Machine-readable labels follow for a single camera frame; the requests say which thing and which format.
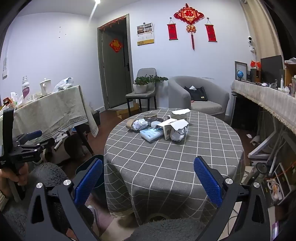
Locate clear plastic bottle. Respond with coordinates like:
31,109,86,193
21,75,31,101

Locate round table, grey checked cloth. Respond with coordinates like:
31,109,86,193
104,108,245,226

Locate dark wooden box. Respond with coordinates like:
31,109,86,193
249,69,260,83

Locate potted plant in white pot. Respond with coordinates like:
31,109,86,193
132,76,153,94
148,75,169,91

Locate dark wooden table leg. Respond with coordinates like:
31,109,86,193
77,125,95,156

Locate white metal desk frame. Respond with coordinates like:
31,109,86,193
248,128,289,160

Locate crumpled plastic bag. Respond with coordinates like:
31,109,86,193
54,77,74,93

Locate black packet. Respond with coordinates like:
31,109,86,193
144,116,164,127

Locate flat cardboard box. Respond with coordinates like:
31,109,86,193
116,103,140,119

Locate open box of cables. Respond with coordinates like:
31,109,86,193
266,162,294,202

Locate open cardboard box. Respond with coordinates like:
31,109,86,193
155,118,189,141

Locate small black box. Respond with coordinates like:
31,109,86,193
92,110,101,127

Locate wall calendar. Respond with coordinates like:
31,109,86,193
136,22,155,46

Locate black handbag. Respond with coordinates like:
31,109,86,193
184,86,208,102

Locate picture frame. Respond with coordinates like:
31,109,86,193
234,61,248,81

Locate red hanging scroll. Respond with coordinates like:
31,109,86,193
205,18,218,42
167,17,178,42

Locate wooden desktop shelf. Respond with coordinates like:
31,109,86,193
284,60,296,98

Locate side table, beige cloth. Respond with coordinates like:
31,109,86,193
13,85,99,144

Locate grey dining chair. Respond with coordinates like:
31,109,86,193
125,68,158,116

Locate dark blue trash bin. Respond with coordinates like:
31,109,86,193
76,155,107,209

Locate white paper box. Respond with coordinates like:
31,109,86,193
171,108,191,120

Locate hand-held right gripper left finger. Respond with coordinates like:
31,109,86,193
25,159,104,241

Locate blue tissue pack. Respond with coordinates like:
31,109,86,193
140,128,164,142

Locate beige curtain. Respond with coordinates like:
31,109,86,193
240,0,284,63

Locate grey door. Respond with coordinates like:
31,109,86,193
97,14,134,110

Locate person's left forearm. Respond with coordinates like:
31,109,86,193
0,191,10,212

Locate black monitor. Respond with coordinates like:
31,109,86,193
260,55,284,83

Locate red diamond door decoration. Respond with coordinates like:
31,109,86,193
109,38,123,53

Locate paper ball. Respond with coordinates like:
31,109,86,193
131,119,148,131
170,126,187,142

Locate white jug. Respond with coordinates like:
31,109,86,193
39,77,52,96

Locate red snack packet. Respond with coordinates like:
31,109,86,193
1,97,14,109

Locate white security camera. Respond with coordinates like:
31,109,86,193
247,35,256,52

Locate grey cat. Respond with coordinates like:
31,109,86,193
63,134,85,160

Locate grey armchair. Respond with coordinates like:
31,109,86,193
168,76,230,116

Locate grey fleece clothing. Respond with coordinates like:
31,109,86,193
2,162,208,241

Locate person's left hand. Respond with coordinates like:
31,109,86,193
0,162,29,197

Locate red knot wall ornament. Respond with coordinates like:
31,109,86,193
173,3,205,50

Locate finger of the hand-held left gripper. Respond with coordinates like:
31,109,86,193
17,137,56,151
13,130,43,142

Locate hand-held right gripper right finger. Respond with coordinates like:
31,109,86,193
193,156,271,241

